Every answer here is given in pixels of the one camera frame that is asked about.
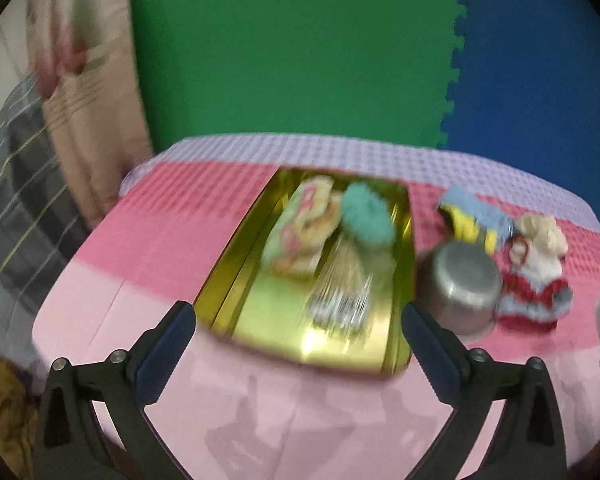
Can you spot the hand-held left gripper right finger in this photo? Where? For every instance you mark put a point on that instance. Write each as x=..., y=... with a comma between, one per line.
x=432, y=355

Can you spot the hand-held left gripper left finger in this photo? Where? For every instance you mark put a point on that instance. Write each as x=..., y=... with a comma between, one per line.
x=165, y=355

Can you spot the dark red tin box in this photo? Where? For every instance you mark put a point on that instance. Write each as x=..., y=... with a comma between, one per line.
x=275, y=320

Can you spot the cream scrunchie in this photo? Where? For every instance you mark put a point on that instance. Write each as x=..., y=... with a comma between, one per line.
x=545, y=235

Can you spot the steel bowl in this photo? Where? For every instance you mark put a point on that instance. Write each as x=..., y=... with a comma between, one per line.
x=460, y=285

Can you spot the pink checked tablecloth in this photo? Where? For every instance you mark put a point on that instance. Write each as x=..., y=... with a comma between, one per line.
x=130, y=240

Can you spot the teal scrunchie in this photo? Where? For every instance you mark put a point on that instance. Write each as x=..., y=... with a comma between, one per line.
x=365, y=215

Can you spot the brown cloth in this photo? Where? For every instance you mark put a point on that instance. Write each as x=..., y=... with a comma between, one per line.
x=5, y=400

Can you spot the pink green patterned cloth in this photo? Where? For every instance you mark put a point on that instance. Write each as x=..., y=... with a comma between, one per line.
x=300, y=225

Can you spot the grey plaid cloth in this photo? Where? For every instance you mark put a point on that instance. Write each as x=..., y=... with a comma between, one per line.
x=20, y=185

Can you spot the beige printed curtain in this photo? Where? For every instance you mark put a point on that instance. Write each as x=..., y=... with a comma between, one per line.
x=100, y=110

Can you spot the blue foam mat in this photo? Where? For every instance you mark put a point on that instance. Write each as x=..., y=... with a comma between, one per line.
x=540, y=60

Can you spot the green foam mat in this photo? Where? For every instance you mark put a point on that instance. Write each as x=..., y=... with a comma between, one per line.
x=290, y=50

